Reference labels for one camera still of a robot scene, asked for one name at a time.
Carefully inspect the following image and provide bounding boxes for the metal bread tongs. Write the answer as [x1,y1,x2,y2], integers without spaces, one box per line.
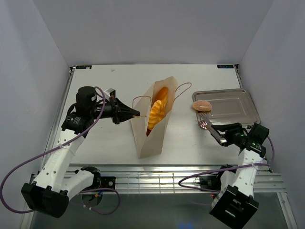
[197,112,227,146]

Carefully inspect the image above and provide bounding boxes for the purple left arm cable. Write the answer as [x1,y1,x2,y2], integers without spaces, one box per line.
[0,86,121,215]

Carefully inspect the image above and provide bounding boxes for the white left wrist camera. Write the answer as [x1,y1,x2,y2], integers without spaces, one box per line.
[104,88,116,98]

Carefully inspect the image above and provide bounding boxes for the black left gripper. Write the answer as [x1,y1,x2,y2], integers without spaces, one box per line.
[90,95,140,125]

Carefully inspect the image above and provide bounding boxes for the aluminium frame rail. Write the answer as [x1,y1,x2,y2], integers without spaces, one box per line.
[27,164,286,195]

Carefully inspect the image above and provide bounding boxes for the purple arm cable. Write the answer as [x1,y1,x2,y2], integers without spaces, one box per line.
[178,135,275,208]
[0,86,121,215]

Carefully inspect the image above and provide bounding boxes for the long baguette fake bread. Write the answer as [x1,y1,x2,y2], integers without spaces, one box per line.
[155,87,169,103]

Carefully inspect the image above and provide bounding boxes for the ring shaped fake bread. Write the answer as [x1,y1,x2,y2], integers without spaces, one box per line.
[147,100,165,130]

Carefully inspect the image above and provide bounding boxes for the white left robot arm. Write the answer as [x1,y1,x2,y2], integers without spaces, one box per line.
[21,86,140,218]

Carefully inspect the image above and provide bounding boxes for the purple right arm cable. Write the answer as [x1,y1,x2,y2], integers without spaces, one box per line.
[178,135,275,208]

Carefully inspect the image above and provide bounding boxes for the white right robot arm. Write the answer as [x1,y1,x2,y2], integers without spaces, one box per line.
[208,123,269,229]

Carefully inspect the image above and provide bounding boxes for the beige paper bag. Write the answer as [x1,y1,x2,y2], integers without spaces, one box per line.
[131,76,192,159]

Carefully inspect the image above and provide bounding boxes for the metal baking tray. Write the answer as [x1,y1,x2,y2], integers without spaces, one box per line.
[192,88,261,127]

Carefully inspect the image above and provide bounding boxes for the pink sugared fake doughnut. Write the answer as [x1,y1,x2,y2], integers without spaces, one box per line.
[192,100,212,112]

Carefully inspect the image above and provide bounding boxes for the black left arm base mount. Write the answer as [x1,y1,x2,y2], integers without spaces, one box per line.
[84,177,116,190]

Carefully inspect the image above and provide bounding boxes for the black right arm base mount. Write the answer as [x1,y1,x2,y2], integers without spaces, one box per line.
[195,175,221,191]

